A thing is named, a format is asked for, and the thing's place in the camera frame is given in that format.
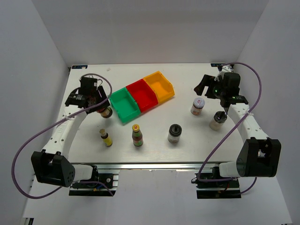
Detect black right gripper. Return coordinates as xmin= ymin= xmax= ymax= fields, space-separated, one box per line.
xmin=194 ymin=75 xmax=226 ymax=99

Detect red cap dark sauce jar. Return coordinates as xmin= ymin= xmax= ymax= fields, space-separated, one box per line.
xmin=97 ymin=107 xmax=113 ymax=119

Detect yellow cap sauce bottle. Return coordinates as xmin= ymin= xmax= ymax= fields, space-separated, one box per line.
xmin=132 ymin=124 xmax=143 ymax=147

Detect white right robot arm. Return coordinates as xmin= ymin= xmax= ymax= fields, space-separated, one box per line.
xmin=194 ymin=72 xmax=281 ymax=187

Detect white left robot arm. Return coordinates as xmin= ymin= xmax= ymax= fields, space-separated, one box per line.
xmin=31 ymin=74 xmax=113 ymax=187

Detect green plastic bin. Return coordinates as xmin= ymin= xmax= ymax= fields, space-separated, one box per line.
xmin=110 ymin=87 xmax=141 ymax=124

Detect right blue corner label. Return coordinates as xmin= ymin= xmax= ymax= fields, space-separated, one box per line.
xmin=210 ymin=63 xmax=224 ymax=67

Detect blue corner label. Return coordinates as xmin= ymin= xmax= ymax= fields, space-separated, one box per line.
xmin=210 ymin=63 xmax=224 ymax=67
xmin=71 ymin=65 xmax=88 ymax=69

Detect small yellow label bottle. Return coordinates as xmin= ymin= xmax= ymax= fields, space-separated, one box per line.
xmin=99 ymin=129 xmax=113 ymax=147

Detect black lid white powder jar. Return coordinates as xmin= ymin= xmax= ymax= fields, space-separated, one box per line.
xmin=209 ymin=111 xmax=227 ymax=131

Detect yellow plastic bin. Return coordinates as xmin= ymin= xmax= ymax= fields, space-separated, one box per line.
xmin=143 ymin=71 xmax=175 ymax=105

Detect left blue corner label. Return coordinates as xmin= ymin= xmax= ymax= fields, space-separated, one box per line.
xmin=71 ymin=65 xmax=88 ymax=69

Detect red plastic bin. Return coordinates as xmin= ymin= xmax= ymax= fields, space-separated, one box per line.
xmin=126 ymin=79 xmax=158 ymax=113

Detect black lid spice jar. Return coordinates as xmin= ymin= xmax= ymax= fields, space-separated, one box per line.
xmin=167 ymin=124 xmax=182 ymax=143

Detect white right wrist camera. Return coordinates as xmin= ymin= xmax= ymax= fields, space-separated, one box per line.
xmin=214 ymin=65 xmax=234 ymax=82

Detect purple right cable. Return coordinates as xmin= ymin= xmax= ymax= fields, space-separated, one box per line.
xmin=196 ymin=62 xmax=262 ymax=195

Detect aluminium front rail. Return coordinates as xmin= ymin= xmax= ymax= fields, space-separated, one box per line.
xmin=72 ymin=163 xmax=202 ymax=170

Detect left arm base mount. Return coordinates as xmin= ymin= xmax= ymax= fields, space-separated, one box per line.
xmin=69 ymin=170 xmax=119 ymax=197

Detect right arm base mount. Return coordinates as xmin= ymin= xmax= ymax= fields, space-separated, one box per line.
xmin=191 ymin=177 xmax=241 ymax=199

